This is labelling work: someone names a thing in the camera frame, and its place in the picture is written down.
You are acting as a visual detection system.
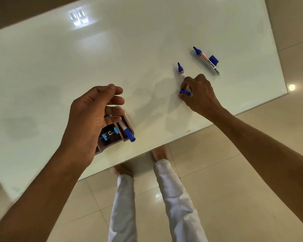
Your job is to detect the person's right hand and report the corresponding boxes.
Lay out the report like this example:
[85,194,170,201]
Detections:
[178,74,224,121]

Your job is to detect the person's left hand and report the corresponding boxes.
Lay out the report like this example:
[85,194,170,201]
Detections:
[59,84,125,171]

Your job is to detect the person's left forearm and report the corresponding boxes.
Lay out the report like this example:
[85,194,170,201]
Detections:
[0,147,91,242]

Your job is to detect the person's right forearm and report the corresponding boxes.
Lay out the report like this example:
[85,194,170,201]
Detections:
[209,108,303,233]

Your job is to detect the blue binder clip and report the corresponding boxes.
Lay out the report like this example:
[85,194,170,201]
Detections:
[102,127,120,141]

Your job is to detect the capped blue whiteboard marker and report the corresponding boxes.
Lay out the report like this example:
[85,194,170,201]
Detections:
[118,120,136,143]

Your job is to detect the brown desk organizer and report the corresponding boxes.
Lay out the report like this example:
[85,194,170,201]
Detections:
[94,106,135,156]

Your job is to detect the person's left foot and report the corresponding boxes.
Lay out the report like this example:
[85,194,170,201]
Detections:
[109,165,134,178]

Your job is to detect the person's foot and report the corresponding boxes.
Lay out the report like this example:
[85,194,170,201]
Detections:
[151,146,169,162]
[109,165,134,178]

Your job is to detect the person's right foot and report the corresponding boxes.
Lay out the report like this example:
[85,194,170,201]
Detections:
[151,146,169,162]

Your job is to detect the white trousers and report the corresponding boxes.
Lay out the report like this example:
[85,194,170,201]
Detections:
[108,159,209,242]

